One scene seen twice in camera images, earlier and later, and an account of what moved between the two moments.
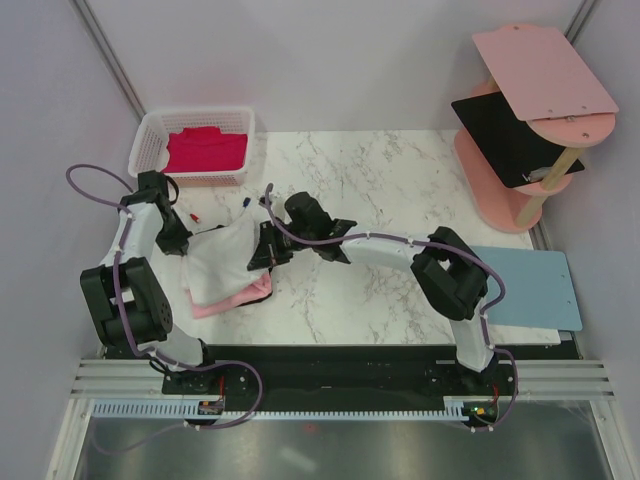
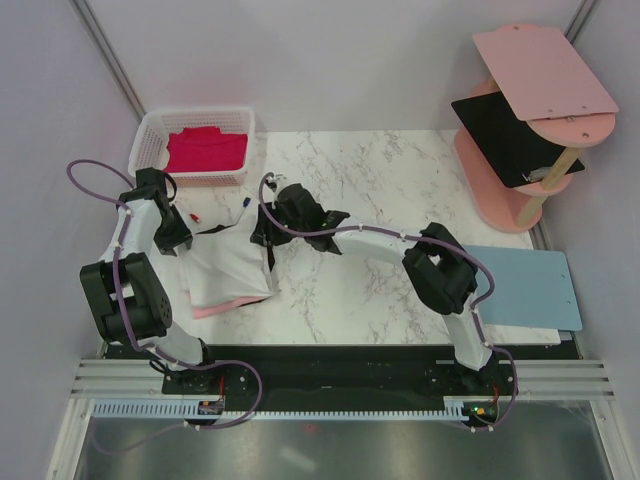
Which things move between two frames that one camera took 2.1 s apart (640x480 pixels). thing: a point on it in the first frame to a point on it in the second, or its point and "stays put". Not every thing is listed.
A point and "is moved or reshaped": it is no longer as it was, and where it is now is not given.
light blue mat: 539,289 stays put
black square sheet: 524,158 stays put
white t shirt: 216,262 is moved or reshaped
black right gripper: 268,253 to 265,233
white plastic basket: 195,146 stays put
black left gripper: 174,245 stays put
